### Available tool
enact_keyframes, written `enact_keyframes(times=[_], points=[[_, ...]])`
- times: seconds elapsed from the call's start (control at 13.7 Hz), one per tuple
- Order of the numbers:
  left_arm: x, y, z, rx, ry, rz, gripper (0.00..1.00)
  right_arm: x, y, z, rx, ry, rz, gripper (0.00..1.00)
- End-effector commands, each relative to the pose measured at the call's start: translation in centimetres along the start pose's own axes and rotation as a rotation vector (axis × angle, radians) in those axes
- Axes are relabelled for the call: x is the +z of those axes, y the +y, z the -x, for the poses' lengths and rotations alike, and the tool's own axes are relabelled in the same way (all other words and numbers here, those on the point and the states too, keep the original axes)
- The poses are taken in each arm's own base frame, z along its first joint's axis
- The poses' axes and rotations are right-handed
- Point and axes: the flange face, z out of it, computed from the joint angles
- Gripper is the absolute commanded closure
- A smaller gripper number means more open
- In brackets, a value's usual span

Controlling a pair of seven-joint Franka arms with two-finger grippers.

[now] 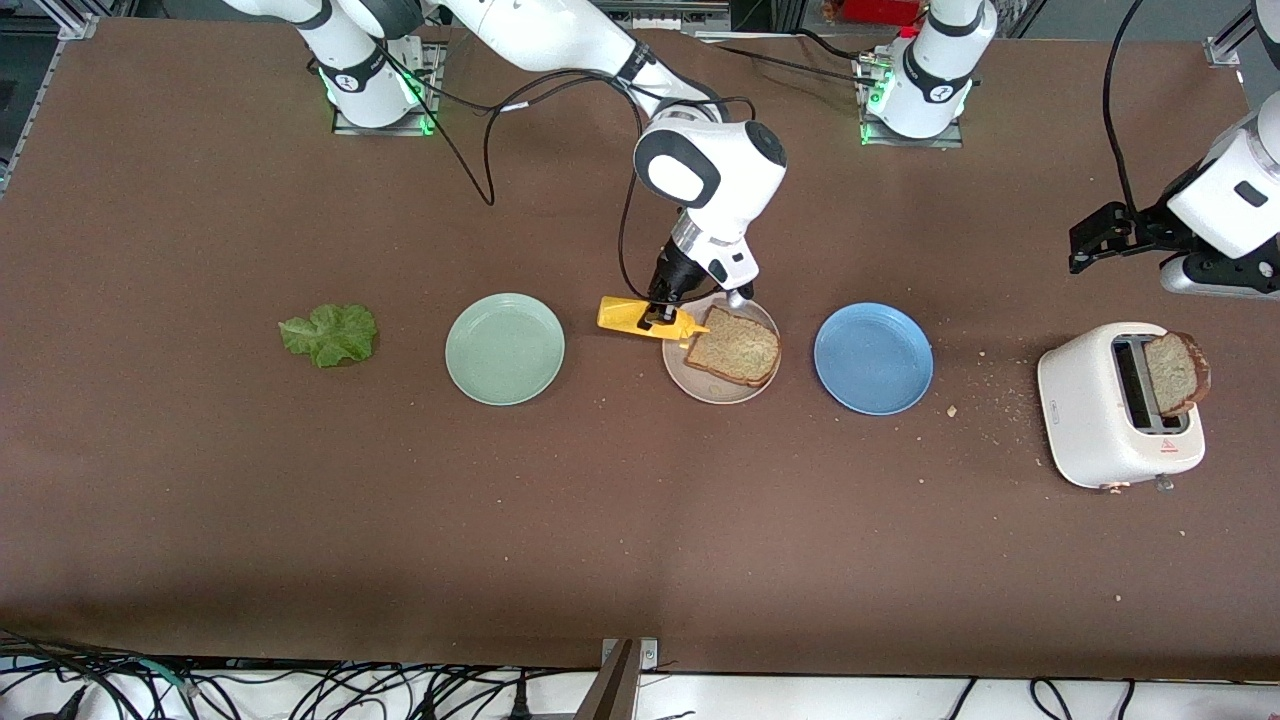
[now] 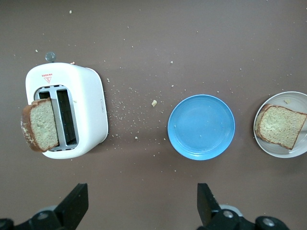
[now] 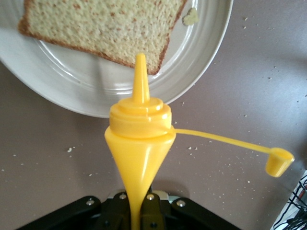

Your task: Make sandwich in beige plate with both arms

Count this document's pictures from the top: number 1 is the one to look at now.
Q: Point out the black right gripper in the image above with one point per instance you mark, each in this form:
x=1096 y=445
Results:
x=673 y=276

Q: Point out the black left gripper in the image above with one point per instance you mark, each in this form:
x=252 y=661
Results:
x=1143 y=228

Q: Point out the yellow squeeze bottle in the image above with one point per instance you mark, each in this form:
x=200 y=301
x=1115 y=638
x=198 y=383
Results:
x=620 y=315

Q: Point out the brown bread slice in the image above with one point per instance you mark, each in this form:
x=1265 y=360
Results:
x=1178 y=375
x=735 y=350

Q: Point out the green lettuce leaf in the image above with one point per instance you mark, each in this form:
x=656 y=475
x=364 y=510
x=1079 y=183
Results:
x=330 y=337

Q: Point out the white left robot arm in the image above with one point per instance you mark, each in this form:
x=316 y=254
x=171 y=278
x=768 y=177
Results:
x=935 y=70

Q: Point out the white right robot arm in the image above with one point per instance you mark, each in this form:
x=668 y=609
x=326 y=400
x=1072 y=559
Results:
x=720 y=170

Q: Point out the beige plate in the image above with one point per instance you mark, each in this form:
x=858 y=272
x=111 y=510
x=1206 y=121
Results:
x=700 y=385

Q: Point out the mint green plate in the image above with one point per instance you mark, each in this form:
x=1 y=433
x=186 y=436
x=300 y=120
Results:
x=505 y=349

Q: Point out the blue plate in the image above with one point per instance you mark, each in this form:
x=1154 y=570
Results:
x=873 y=358

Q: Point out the white toaster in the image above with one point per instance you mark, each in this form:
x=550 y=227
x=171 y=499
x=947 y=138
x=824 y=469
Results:
x=1085 y=420

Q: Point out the grey equipment unit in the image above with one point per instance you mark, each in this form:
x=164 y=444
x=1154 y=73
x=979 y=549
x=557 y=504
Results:
x=680 y=12

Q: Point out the red box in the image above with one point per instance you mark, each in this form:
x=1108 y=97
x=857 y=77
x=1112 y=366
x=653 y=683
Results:
x=880 y=10

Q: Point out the black power plug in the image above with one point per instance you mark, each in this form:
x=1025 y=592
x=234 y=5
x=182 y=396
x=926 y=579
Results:
x=519 y=705

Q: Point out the aluminium corner bracket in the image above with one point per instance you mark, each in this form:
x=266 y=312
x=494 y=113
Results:
x=1222 y=52
x=78 y=27

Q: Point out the aluminium frame profile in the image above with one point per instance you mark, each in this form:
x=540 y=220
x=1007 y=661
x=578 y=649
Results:
x=1240 y=25

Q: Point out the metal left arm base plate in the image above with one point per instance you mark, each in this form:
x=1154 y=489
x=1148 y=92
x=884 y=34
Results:
x=910 y=143

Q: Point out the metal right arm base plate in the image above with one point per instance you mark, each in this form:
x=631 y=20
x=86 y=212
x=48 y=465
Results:
x=380 y=131

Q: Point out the metal table edge bracket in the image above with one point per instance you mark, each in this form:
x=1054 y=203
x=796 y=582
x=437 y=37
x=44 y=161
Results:
x=648 y=652

